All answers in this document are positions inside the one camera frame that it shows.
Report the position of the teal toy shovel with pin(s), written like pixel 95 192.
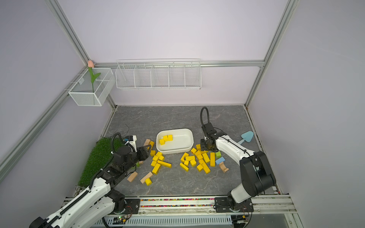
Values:
pixel 246 137

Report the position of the yellow rectangular block left pile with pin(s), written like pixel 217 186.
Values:
pixel 156 169

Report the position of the white mesh wall basket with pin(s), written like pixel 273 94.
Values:
pixel 81 91

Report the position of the natural wood long block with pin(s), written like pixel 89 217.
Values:
pixel 149 175

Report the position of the light blue flat block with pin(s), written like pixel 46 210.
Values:
pixel 220 160

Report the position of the light green cube block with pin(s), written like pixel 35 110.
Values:
pixel 218 155

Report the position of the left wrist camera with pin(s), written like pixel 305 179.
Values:
pixel 130 139

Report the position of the natural wood block upper left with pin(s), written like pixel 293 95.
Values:
pixel 147 142

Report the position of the yellow block right pile left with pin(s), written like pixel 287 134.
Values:
pixel 183 166

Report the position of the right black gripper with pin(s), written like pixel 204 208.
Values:
pixel 202 145

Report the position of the long yellow block right upright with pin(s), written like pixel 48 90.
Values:
pixel 212 159

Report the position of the green artificial grass mat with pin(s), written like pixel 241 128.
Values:
pixel 98 158

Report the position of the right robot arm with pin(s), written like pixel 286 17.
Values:
pixel 255 170

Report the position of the white wire wall rack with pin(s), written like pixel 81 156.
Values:
pixel 158 74

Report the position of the artificial pink tulip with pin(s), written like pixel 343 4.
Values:
pixel 93 76

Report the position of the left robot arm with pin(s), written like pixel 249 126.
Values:
pixel 100 197

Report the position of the natural wood arch block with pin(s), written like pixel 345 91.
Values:
pixel 223 167

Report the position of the white plastic bin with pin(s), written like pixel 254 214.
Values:
pixel 182 142

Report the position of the natural wood block lower left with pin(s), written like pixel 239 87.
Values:
pixel 132 176

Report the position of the long yellow block right diagonal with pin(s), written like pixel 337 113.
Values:
pixel 204 166

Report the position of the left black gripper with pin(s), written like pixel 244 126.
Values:
pixel 143 154

